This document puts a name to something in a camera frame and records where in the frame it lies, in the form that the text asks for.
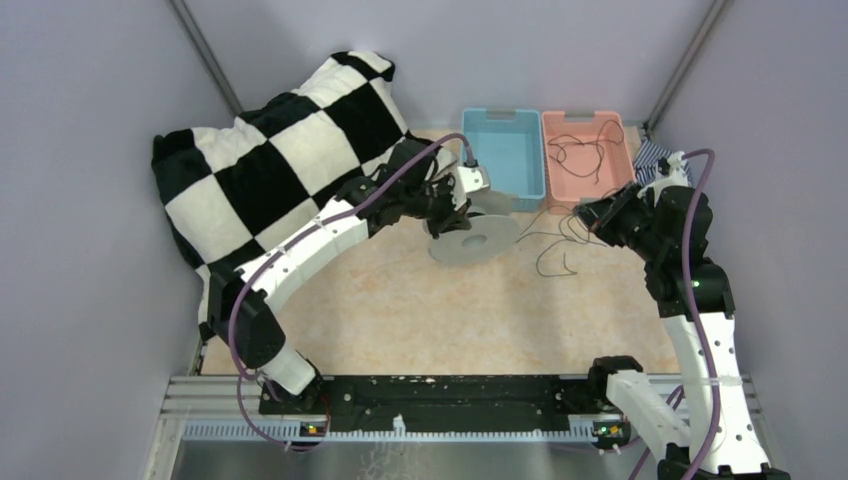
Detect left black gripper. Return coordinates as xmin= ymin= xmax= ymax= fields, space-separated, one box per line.
xmin=402 ymin=173 xmax=472 ymax=239

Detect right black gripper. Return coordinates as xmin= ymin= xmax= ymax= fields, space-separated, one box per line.
xmin=574 ymin=180 xmax=666 ymax=262

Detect translucent white cable spool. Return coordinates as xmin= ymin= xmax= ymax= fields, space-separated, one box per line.
xmin=428 ymin=190 xmax=521 ymax=266

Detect thin black cable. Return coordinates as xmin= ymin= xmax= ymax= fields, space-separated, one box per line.
xmin=547 ymin=119 xmax=625 ymax=185
xmin=513 ymin=201 xmax=601 ymax=280

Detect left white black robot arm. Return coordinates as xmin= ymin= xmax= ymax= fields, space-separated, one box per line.
xmin=207 ymin=138 xmax=490 ymax=414

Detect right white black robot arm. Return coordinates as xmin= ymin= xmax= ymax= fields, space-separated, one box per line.
xmin=575 ymin=184 xmax=791 ymax=479

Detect pink plastic bin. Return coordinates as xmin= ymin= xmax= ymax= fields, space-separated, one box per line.
xmin=541 ymin=111 xmax=635 ymax=214

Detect blue white striped cloth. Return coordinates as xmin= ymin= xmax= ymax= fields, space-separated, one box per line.
xmin=633 ymin=140 xmax=692 ymax=187

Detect blue plastic bin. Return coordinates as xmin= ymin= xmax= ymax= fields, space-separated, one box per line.
xmin=462 ymin=108 xmax=546 ymax=212

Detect black white checkered pillow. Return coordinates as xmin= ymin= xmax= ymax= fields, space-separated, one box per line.
xmin=150 ymin=49 xmax=458 ymax=344

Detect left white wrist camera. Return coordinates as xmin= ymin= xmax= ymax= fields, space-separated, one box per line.
xmin=453 ymin=165 xmax=491 ymax=195

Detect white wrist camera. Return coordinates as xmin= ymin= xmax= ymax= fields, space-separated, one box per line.
xmin=652 ymin=151 xmax=690 ymax=194
xmin=453 ymin=165 xmax=491 ymax=195

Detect thin black cable in bin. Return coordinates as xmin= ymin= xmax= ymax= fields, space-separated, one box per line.
xmin=547 ymin=119 xmax=625 ymax=185

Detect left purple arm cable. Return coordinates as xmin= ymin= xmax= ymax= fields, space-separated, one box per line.
xmin=227 ymin=132 xmax=480 ymax=454

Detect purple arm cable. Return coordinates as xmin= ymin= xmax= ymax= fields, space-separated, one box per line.
xmin=227 ymin=132 xmax=480 ymax=454
xmin=629 ymin=148 xmax=723 ymax=480

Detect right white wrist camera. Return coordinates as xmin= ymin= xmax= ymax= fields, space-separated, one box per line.
xmin=652 ymin=151 xmax=690 ymax=194

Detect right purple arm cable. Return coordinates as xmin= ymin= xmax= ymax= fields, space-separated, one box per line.
xmin=629 ymin=148 xmax=723 ymax=480

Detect right corner metal post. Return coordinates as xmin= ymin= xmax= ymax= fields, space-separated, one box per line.
xmin=642 ymin=0 xmax=735 ymax=137

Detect corner metal post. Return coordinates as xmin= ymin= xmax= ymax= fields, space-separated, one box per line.
xmin=642 ymin=0 xmax=735 ymax=137
xmin=167 ymin=0 xmax=243 ymax=116

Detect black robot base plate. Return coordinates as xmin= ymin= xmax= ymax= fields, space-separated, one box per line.
xmin=259 ymin=375 xmax=624 ymax=434

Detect left corner metal post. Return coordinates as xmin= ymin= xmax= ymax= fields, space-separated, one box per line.
xmin=167 ymin=0 xmax=243 ymax=116

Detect aluminium frame rail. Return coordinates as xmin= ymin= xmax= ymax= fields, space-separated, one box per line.
xmin=145 ymin=363 xmax=784 ymax=479

